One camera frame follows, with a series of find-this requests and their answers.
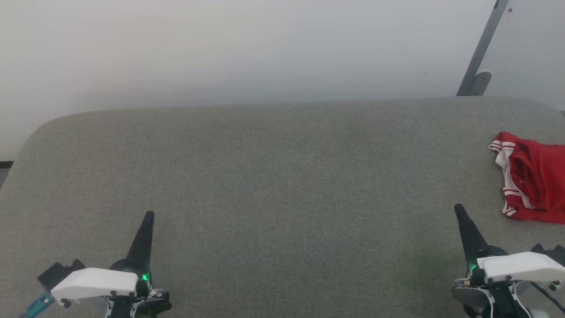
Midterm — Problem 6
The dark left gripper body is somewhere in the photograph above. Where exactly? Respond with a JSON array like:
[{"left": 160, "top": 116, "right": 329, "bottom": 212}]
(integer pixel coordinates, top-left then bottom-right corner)
[{"left": 109, "top": 258, "right": 154, "bottom": 292}]

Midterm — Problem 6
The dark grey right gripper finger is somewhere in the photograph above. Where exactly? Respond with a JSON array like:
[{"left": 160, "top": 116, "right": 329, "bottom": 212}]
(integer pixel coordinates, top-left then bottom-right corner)
[{"left": 454, "top": 204, "right": 489, "bottom": 266}]

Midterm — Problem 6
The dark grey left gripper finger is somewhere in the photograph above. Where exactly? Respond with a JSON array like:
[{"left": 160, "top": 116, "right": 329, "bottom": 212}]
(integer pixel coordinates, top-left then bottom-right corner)
[{"left": 127, "top": 211, "right": 155, "bottom": 266}]

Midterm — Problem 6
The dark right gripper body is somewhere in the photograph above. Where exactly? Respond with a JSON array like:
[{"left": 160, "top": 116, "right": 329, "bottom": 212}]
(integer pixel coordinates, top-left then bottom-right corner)
[{"left": 467, "top": 245, "right": 509, "bottom": 286}]

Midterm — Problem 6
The red garment with white trim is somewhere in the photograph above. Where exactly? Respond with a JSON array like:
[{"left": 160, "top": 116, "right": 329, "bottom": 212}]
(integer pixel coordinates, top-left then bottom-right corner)
[{"left": 488, "top": 131, "right": 565, "bottom": 224}]

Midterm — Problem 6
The grey metal pole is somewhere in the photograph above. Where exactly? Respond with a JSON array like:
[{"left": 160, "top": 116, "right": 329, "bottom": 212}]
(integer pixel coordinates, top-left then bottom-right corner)
[{"left": 456, "top": 0, "right": 509, "bottom": 97}]

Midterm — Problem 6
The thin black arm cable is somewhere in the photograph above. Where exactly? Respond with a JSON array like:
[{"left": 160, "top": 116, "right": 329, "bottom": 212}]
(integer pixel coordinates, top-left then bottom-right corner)
[{"left": 529, "top": 282, "right": 565, "bottom": 312}]

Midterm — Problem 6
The teal cable connector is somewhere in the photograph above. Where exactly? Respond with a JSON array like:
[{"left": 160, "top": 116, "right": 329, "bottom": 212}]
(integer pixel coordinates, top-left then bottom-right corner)
[{"left": 21, "top": 291, "right": 54, "bottom": 318}]

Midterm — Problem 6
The grey pole foot bracket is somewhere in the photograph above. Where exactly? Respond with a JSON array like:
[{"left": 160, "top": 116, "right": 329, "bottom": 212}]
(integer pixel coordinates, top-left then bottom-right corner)
[{"left": 468, "top": 71, "right": 492, "bottom": 97}]

